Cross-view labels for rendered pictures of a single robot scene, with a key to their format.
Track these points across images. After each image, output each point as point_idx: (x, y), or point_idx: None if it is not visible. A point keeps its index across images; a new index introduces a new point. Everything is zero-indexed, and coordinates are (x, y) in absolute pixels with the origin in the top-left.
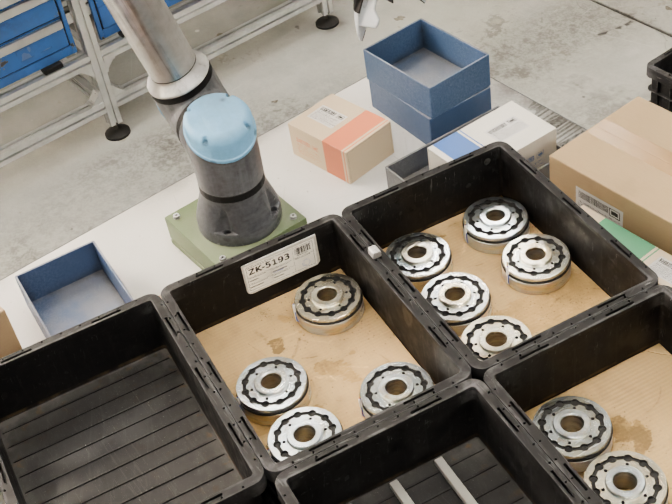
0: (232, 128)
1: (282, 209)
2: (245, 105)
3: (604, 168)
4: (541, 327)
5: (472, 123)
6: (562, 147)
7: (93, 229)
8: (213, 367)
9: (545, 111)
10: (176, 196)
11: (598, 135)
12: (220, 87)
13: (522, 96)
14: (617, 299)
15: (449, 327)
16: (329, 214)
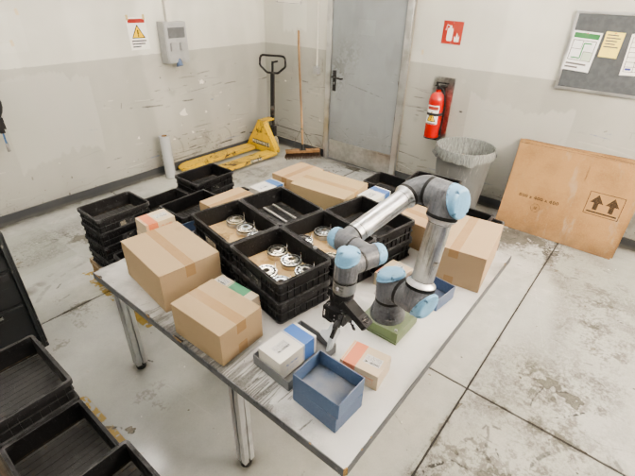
0: (382, 268)
1: (371, 318)
2: (383, 276)
3: (239, 301)
4: (265, 262)
5: (298, 349)
6: (255, 310)
7: (454, 327)
8: (349, 224)
9: (264, 403)
10: (431, 344)
11: (240, 315)
12: (403, 292)
13: (277, 416)
14: (242, 240)
15: (288, 233)
16: (356, 337)
